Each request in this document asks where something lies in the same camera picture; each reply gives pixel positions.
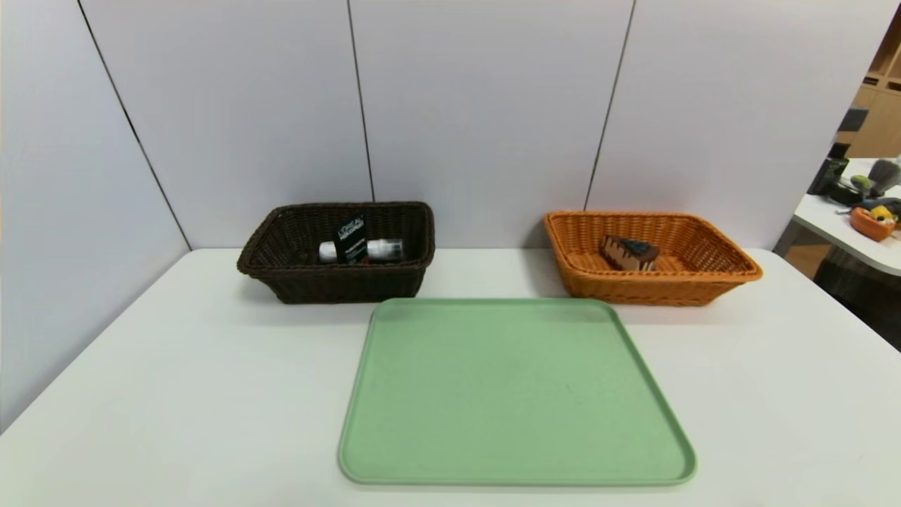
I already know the orange wicker basket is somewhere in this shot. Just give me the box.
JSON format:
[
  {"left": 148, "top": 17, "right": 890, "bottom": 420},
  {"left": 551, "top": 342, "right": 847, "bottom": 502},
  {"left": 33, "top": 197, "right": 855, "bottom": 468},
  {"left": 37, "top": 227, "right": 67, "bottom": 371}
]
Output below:
[{"left": 543, "top": 210, "right": 764, "bottom": 306}]

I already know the chocolate blueberry cake slice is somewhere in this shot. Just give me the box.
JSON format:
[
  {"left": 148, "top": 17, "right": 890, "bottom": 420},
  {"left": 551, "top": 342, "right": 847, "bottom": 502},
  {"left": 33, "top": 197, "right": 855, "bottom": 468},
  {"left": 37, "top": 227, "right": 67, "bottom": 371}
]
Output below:
[{"left": 600, "top": 234, "right": 661, "bottom": 272}]

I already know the white side table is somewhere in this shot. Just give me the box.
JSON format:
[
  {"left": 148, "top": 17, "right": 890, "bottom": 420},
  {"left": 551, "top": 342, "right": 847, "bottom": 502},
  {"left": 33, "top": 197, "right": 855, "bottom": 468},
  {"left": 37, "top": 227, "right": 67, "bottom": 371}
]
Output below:
[{"left": 792, "top": 156, "right": 901, "bottom": 277}]

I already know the black cosmetic tube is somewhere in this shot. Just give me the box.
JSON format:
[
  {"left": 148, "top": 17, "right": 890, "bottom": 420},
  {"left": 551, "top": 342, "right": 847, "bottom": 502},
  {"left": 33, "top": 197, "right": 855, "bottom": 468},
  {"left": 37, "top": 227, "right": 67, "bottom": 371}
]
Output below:
[{"left": 334, "top": 215, "right": 368, "bottom": 265}]

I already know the orange toy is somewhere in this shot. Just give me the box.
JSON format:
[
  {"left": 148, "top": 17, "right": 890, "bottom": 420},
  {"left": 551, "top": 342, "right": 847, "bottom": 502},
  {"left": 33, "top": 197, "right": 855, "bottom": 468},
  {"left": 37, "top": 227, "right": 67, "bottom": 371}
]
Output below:
[{"left": 848, "top": 204, "right": 896, "bottom": 242}]

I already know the grey brush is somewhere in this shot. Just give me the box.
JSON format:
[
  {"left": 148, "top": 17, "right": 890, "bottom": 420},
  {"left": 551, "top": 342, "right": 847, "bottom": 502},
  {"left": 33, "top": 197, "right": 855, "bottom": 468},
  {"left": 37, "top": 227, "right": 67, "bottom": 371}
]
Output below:
[{"left": 866, "top": 158, "right": 901, "bottom": 198}]

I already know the light green plastic tray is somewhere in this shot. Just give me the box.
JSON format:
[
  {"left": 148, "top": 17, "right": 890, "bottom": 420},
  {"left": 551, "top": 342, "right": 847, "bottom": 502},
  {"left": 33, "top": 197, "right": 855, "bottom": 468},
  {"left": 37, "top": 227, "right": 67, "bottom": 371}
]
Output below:
[{"left": 338, "top": 297, "right": 698, "bottom": 487}]

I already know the wooden cabinet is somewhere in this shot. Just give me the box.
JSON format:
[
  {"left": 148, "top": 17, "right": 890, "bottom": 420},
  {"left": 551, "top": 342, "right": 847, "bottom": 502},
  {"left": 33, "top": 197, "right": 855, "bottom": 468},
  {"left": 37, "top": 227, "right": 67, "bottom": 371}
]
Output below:
[{"left": 834, "top": 7, "right": 901, "bottom": 159}]

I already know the black box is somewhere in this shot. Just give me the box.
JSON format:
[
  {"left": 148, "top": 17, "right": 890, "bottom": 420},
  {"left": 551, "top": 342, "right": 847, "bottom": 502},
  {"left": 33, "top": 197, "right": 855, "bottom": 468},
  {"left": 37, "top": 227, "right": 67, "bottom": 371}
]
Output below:
[{"left": 808, "top": 158, "right": 848, "bottom": 196}]

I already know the white bottle with clear cap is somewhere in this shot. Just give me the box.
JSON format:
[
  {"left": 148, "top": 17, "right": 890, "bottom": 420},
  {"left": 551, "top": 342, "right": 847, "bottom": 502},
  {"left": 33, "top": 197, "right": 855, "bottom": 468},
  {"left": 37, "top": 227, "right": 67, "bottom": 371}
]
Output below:
[{"left": 318, "top": 238, "right": 405, "bottom": 264}]

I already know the dark brown wicker basket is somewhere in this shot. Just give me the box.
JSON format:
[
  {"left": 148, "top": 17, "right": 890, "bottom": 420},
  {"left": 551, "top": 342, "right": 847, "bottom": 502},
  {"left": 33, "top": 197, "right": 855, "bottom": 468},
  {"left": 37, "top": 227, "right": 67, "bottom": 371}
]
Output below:
[{"left": 237, "top": 201, "right": 436, "bottom": 305}]

